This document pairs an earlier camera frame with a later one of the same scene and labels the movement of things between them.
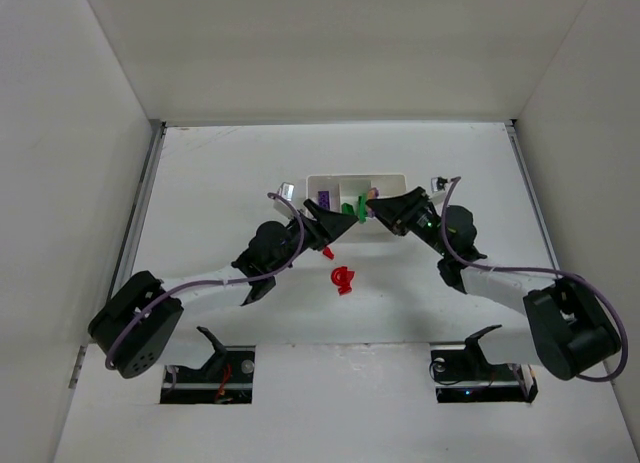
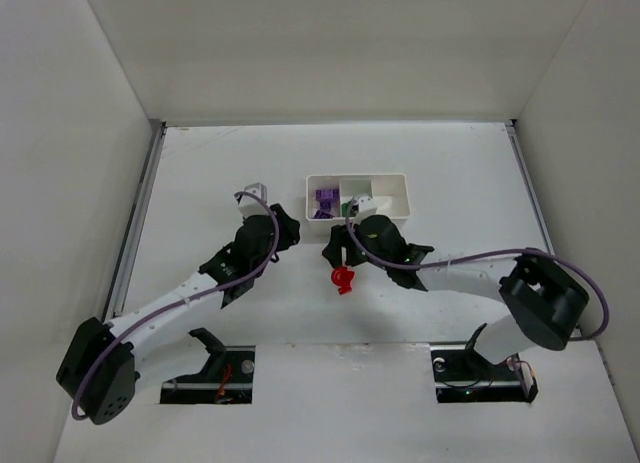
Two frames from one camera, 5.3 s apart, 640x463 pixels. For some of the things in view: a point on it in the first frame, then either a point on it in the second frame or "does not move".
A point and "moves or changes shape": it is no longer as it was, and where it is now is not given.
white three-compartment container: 347,189 does not move
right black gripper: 413,212 -> 345,245
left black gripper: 314,224 -> 282,228
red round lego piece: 341,277 does not move
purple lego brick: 324,199 moves or changes shape
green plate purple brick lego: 364,211 moves or changes shape
